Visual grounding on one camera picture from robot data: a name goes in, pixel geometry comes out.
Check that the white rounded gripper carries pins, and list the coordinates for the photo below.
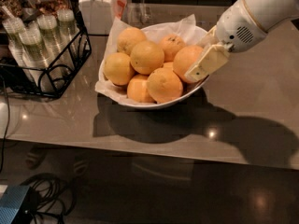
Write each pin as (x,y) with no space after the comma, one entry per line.
(239,27)

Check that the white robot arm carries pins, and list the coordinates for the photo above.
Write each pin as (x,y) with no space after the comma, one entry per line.
(271,13)

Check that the white paper bowl liner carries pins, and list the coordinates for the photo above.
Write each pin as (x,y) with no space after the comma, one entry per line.
(183,27)

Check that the back spotted orange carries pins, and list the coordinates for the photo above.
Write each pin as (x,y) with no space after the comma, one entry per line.
(171,45)

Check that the small hidden middle orange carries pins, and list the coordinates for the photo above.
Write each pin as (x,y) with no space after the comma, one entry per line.
(168,65)

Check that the white ceramic bowl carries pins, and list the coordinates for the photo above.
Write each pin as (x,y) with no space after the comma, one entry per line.
(149,104)

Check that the red white label tag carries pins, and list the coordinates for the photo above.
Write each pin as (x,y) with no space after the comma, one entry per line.
(118,7)

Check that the white lidded canister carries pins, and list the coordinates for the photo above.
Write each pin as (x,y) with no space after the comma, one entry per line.
(97,15)

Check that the plastic cup stack right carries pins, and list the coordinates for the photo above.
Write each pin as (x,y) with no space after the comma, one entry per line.
(68,28)

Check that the plastic cup stack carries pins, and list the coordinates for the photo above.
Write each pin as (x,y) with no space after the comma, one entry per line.
(68,28)
(50,31)
(13,26)
(36,57)

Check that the plastic cup stack middle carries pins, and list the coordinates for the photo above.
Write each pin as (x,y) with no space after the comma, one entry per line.
(50,31)

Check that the plastic cup stack front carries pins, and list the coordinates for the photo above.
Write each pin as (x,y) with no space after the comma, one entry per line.
(36,57)

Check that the plastic cup stack left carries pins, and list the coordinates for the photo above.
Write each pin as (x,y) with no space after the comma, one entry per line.
(13,26)

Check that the blue grey box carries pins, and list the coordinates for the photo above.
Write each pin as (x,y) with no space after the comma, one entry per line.
(13,205)

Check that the black wire rack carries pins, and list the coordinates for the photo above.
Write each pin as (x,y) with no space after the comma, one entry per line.
(12,76)

